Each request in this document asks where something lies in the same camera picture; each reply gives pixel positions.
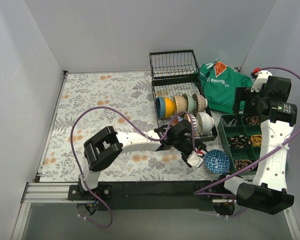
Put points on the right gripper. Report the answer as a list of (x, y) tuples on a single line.
[(240, 99)]

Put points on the cream ceramic bowl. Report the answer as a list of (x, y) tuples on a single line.
[(180, 104)]

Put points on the floral patterned table mat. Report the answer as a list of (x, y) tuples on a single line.
[(90, 102)]

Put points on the green compartment tray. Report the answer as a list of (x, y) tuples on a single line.
[(241, 139)]

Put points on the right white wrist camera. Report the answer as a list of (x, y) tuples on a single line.
[(260, 77)]

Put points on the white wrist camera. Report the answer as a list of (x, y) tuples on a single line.
[(260, 77), (195, 159)]

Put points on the blue triangle patterned bowl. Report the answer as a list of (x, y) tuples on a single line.
[(216, 161)]

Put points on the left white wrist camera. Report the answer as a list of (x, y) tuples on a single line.
[(195, 159)]

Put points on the cream bowl with blue pattern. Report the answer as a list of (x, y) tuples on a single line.
[(192, 119)]

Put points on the white ribbed bowl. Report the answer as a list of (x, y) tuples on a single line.
[(205, 123)]

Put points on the cream bowl with yellow stripe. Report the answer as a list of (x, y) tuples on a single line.
[(169, 107)]

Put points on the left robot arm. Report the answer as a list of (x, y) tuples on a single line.
[(101, 150)]

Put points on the orange patterned bowl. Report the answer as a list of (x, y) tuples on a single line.
[(177, 120)]

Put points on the green shirt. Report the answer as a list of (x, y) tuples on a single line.
[(219, 83)]

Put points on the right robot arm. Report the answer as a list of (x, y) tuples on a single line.
[(267, 192)]

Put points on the black wire dish rack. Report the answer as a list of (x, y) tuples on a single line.
[(174, 73)]

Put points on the brown patterned bowl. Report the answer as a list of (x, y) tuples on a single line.
[(201, 102)]

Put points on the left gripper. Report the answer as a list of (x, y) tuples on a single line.
[(198, 149)]

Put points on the mint green bowl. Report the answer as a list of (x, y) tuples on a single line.
[(191, 103)]

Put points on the aluminium front rail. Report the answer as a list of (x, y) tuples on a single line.
[(129, 195)]

